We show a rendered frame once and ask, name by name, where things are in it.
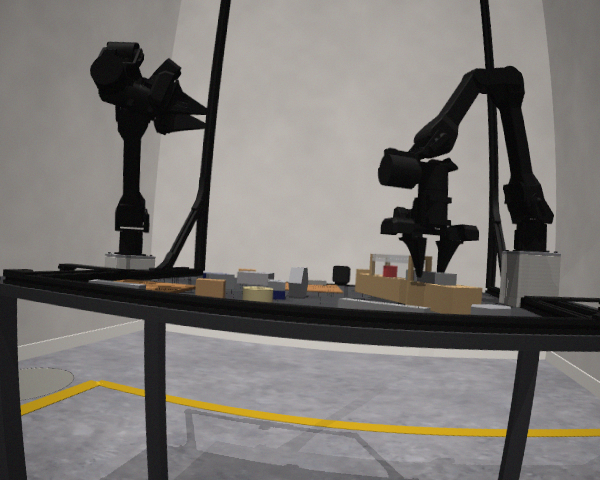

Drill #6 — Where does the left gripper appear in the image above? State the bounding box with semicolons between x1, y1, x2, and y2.
380;190;479;277

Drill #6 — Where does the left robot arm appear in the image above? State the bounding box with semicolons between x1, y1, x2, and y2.
378;66;554;252

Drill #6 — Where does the cream roll of tape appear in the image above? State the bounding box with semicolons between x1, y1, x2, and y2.
242;287;273;302

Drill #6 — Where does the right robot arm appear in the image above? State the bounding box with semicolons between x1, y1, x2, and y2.
90;42;181;256

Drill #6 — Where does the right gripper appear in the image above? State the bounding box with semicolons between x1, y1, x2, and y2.
123;71;208;135

